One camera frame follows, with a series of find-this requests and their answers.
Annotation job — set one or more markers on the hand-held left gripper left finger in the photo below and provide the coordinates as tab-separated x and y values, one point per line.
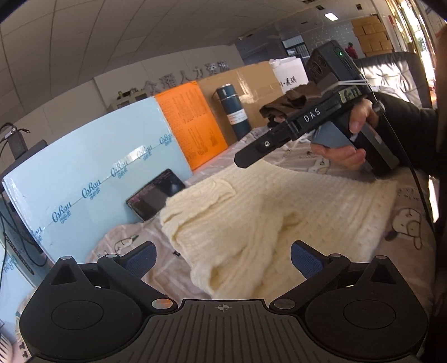
141	260

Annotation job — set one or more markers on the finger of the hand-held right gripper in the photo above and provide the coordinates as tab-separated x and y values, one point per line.
263	145

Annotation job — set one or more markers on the grey quilted chair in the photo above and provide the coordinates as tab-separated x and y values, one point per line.
394	73

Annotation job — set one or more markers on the person's right forearm dark sleeve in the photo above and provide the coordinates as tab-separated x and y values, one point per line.
408	136

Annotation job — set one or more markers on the dark blue thermos bottle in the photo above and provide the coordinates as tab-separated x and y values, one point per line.
234	111

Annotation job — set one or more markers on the brown folded cloth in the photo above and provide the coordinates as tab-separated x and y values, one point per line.
290	101

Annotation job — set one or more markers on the printed cartoon bed sheet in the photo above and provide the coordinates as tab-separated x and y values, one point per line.
408	223

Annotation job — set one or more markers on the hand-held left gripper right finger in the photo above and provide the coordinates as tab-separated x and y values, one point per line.
303	259

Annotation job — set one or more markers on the orange printed board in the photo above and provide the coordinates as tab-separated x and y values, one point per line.
190	122

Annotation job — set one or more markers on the ceiling light panel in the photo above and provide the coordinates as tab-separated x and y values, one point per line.
330	15

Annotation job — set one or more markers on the brown cardboard box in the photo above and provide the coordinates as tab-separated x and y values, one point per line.
244	82

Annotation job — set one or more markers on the white plastic bucket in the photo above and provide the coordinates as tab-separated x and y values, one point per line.
291	75

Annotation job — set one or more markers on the cream knit sweater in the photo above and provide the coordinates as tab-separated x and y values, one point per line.
265	216

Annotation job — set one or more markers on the stack of cardboard boxes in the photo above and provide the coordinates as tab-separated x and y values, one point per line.
372	35

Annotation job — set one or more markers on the black tablet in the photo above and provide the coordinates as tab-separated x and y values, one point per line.
155	195

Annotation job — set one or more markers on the light blue printed box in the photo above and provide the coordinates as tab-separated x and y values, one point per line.
94	167

